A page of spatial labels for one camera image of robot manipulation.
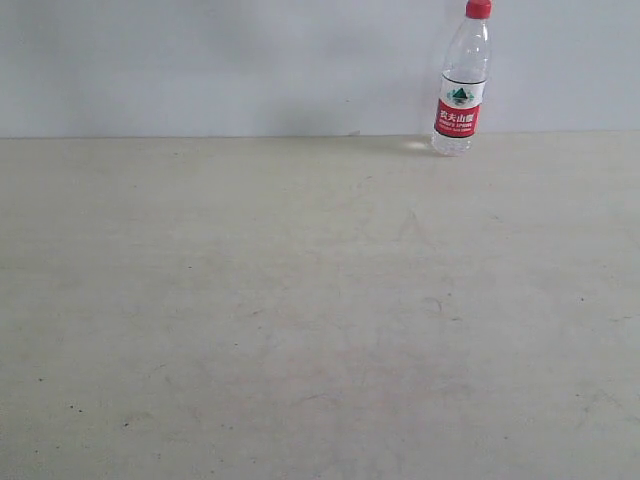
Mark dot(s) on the clear plastic water bottle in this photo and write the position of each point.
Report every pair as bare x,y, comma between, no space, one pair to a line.
463,80

